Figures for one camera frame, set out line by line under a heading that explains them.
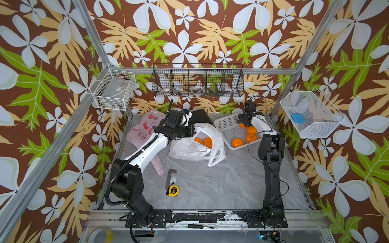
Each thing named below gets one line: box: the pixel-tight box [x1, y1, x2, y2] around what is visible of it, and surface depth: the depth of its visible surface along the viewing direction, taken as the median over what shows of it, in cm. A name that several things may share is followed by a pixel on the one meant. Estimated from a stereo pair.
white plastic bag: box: [168, 122, 227, 168], surface depth 83 cm
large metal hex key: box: [165, 169, 178, 191], surface depth 90 cm
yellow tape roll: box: [86, 227, 114, 243], surface depth 70 cm
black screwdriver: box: [187, 223, 218, 229], surface depth 73 cm
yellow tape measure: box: [168, 184, 180, 197], surface depth 83 cm
